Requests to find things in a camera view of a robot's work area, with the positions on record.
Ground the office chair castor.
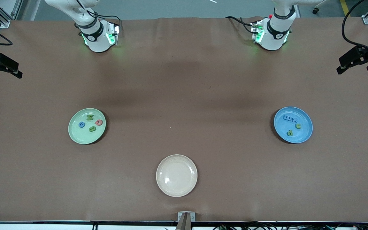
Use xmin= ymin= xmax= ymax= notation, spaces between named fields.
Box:
xmin=312 ymin=0 xmax=328 ymax=15

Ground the blue plate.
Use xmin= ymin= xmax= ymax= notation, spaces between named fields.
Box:
xmin=274 ymin=107 xmax=313 ymax=144

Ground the grey base connector plate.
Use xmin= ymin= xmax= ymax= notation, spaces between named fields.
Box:
xmin=106 ymin=22 xmax=121 ymax=47
xmin=251 ymin=20 xmax=265 ymax=43

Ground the green plate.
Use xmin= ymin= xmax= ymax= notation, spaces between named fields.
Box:
xmin=68 ymin=108 xmax=106 ymax=145

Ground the brown table mat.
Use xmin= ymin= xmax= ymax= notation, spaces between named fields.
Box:
xmin=0 ymin=17 xmax=368 ymax=223

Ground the cream plate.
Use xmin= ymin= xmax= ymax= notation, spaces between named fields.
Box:
xmin=156 ymin=154 xmax=198 ymax=197

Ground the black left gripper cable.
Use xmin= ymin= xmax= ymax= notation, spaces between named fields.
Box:
xmin=341 ymin=0 xmax=368 ymax=53

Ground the black base cable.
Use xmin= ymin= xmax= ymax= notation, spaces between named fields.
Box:
xmin=88 ymin=11 xmax=121 ymax=26
xmin=225 ymin=15 xmax=255 ymax=35

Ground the grey metal bracket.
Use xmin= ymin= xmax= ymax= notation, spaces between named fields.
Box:
xmin=177 ymin=211 xmax=196 ymax=222

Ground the tan camera post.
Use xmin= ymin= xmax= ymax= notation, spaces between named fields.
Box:
xmin=174 ymin=213 xmax=192 ymax=230

